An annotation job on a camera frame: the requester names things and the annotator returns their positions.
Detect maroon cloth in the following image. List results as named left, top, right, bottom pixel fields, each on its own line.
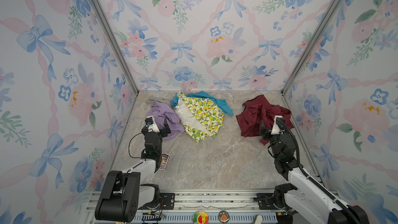
left=236, top=95, right=294, bottom=137

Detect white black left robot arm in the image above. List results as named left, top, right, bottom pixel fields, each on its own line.
left=94, top=116, right=171, bottom=223

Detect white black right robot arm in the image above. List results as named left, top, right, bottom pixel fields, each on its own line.
left=254, top=116, right=370, bottom=224

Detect lilac purple cloth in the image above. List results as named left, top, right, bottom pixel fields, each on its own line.
left=147, top=102, right=185, bottom=140

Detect grey cloth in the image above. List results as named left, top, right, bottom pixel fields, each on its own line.
left=145, top=97, right=170, bottom=106

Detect yellow lemon print cloth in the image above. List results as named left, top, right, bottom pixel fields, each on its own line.
left=174, top=92, right=224, bottom=142

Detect teal cloth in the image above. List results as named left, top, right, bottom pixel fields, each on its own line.
left=186, top=91, right=234, bottom=116

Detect illustrated playing card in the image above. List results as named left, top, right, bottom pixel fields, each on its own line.
left=159, top=153, right=170, bottom=171

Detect small white object front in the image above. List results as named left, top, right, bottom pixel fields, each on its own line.
left=253, top=215, right=263, bottom=224

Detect colourful round toy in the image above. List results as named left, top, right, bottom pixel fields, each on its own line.
left=192, top=211, right=209, bottom=224

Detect round red green badge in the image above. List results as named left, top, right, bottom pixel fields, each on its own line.
left=218, top=210, right=230, bottom=224

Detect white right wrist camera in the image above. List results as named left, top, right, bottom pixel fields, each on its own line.
left=271, top=122, right=283, bottom=135

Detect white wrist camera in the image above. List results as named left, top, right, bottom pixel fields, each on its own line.
left=147, top=122, right=160, bottom=133
left=271, top=122, right=283, bottom=135

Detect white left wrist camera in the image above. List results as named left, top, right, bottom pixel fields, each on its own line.
left=147, top=122, right=160, bottom=133

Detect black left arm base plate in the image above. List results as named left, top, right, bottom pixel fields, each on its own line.
left=139, top=193, right=176, bottom=212

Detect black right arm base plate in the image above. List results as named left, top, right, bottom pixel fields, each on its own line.
left=253, top=193, right=278, bottom=210

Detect black corrugated cable hose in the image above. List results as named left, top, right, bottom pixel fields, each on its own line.
left=275, top=117, right=361, bottom=224

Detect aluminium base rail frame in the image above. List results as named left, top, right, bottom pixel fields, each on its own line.
left=79, top=174, right=353, bottom=224

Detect aluminium corner frame post left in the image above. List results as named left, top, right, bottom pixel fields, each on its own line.
left=88, top=0, right=139, bottom=96

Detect aluminium corner frame post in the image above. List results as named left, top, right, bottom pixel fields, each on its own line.
left=88, top=0, right=139, bottom=96
left=280, top=0, right=343, bottom=96

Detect aluminium corner frame post right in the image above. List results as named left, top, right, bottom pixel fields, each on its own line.
left=280, top=0, right=343, bottom=96

